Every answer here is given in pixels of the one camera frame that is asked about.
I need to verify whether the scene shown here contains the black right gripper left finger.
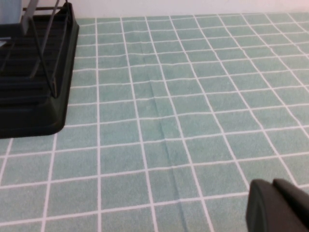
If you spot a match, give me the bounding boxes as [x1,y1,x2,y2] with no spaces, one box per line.
[245,179,305,232]

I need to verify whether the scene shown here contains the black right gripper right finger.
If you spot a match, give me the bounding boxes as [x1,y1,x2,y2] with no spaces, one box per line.
[272,178,309,232]

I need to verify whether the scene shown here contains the black dish drying rack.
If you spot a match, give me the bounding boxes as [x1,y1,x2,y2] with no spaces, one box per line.
[0,2,80,140]

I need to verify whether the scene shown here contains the green white checked tablecloth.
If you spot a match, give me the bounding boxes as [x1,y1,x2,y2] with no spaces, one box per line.
[0,12,309,232]

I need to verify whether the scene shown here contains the black wire dish rack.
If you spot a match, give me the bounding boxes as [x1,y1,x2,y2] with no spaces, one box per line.
[0,0,73,97]

